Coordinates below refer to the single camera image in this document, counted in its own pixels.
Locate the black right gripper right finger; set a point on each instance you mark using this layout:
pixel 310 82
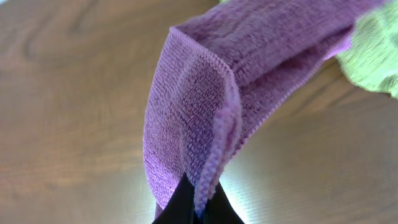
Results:
pixel 218 209

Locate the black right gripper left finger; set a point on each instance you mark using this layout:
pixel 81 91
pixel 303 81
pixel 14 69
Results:
pixel 178 205

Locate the purple microfiber cloth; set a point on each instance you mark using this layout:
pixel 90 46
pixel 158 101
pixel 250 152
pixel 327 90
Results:
pixel 220 75

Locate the green microfiber cloth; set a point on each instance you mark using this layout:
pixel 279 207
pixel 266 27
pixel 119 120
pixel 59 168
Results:
pixel 371 61

